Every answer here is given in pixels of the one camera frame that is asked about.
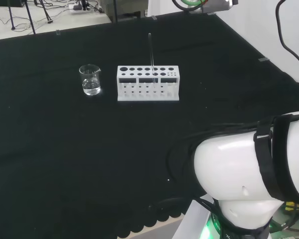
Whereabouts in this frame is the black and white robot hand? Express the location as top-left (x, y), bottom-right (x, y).
top-left (171, 0), bottom-right (239, 13)

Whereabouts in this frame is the clear glass rod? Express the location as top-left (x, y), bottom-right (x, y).
top-left (148, 32), bottom-right (157, 91)

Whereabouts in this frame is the white test tube rack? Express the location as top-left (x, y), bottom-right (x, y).
top-left (117, 65), bottom-right (180, 102)

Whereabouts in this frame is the grey equipment box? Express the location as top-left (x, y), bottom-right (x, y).
top-left (101, 0), bottom-right (149, 23)

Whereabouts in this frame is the white power strip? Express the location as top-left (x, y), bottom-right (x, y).
top-left (69, 4), bottom-right (91, 12)

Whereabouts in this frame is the clear glass beaker with water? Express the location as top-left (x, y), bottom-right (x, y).
top-left (78, 64), bottom-right (102, 96)

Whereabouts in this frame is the black tripod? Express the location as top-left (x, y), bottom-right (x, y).
top-left (34, 0), bottom-right (53, 25)
top-left (6, 0), bottom-right (37, 35)

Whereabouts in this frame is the black bench cloth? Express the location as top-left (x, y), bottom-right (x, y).
top-left (0, 11), bottom-right (299, 239)

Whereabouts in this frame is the black hanging cable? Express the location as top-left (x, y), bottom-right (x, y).
top-left (275, 0), bottom-right (299, 75)

